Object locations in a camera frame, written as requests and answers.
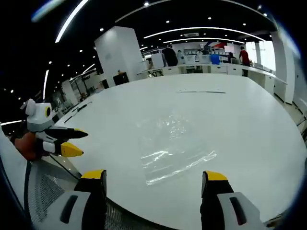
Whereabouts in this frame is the white perforated mesh basket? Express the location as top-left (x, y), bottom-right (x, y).
top-left (23, 153), bottom-right (173, 230)

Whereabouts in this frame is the white pillar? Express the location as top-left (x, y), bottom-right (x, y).
top-left (94, 25), bottom-right (145, 87)

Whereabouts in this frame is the clear food packaging bag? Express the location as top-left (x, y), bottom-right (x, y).
top-left (140, 149), bottom-right (218, 186)
top-left (134, 114), bottom-right (192, 150)

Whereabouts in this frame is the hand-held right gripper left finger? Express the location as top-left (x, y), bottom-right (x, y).
top-left (39, 169), bottom-right (108, 230)

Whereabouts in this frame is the black box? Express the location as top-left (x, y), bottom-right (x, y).
top-left (113, 71), bottom-right (130, 86)

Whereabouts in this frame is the black strip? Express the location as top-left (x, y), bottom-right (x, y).
top-left (177, 90), bottom-right (227, 94)

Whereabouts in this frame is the ceiling light strip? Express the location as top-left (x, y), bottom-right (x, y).
top-left (143, 26), bottom-right (265, 42)
top-left (54, 0), bottom-right (90, 44)

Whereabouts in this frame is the person's left hand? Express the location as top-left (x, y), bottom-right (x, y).
top-left (14, 131), bottom-right (50, 160)

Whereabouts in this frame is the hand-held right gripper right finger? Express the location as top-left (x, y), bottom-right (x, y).
top-left (200, 170), bottom-right (269, 230)

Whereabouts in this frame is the long white counter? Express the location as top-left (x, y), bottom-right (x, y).
top-left (136, 62), bottom-right (288, 96)

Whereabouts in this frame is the white cabinet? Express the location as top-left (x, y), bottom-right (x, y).
top-left (151, 53), bottom-right (166, 69)

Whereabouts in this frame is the bright window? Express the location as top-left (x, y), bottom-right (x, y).
top-left (246, 40), bottom-right (276, 72)

